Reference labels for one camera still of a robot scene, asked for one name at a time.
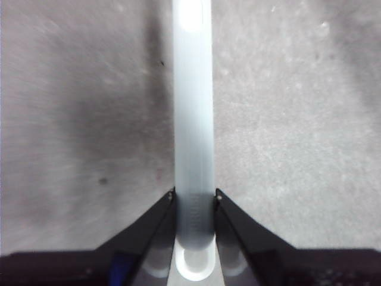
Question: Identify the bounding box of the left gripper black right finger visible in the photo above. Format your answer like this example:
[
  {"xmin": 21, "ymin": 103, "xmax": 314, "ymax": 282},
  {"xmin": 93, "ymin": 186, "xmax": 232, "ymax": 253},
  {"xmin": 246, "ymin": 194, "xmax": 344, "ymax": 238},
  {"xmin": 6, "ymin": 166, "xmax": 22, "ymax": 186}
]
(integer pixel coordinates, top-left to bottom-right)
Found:
[{"xmin": 213, "ymin": 188, "xmax": 301, "ymax": 286}]

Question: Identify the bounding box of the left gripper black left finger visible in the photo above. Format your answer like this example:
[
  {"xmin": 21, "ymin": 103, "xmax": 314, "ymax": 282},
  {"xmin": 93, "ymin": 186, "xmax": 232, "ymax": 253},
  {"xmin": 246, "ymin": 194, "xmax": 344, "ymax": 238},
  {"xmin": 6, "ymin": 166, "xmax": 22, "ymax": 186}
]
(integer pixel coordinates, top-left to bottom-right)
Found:
[{"xmin": 89, "ymin": 186, "xmax": 177, "ymax": 286}]

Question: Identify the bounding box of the grey-handled sponge cup brush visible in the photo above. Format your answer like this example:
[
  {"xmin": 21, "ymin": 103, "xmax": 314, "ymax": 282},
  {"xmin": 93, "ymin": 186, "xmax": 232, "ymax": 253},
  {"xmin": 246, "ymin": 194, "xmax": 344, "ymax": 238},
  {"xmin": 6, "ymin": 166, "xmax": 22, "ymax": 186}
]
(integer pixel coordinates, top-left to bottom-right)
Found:
[{"xmin": 166, "ymin": 0, "xmax": 224, "ymax": 286}]

